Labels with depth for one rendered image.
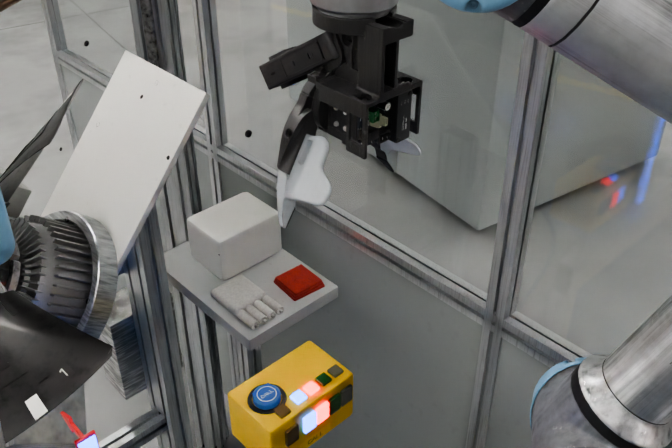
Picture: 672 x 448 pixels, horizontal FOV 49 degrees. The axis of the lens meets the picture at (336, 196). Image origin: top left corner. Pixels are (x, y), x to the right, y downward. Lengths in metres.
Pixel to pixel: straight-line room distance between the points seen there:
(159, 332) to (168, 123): 0.47
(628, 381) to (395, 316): 0.81
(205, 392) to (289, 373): 1.13
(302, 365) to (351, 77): 0.59
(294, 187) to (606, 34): 0.32
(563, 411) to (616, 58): 0.48
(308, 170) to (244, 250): 0.96
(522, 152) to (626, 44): 0.70
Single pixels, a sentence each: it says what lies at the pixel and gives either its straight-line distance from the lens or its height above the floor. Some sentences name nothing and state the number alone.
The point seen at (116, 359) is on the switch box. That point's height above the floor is 0.74.
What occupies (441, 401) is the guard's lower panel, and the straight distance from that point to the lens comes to 1.60.
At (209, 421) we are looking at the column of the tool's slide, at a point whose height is 0.13.
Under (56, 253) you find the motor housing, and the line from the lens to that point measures 1.27.
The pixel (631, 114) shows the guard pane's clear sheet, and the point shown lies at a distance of 1.07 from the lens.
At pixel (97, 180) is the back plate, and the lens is 1.39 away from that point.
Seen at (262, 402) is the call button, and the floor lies 1.08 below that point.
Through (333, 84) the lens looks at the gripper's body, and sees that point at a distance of 0.64.
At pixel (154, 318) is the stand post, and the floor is 0.89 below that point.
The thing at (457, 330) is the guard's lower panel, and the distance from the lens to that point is 1.45.
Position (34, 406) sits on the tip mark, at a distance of 1.03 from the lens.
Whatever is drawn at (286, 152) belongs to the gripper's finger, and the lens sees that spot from 0.66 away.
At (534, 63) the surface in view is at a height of 1.47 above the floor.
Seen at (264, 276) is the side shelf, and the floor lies 0.86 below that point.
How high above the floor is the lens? 1.88
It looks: 33 degrees down
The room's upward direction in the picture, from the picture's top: straight up
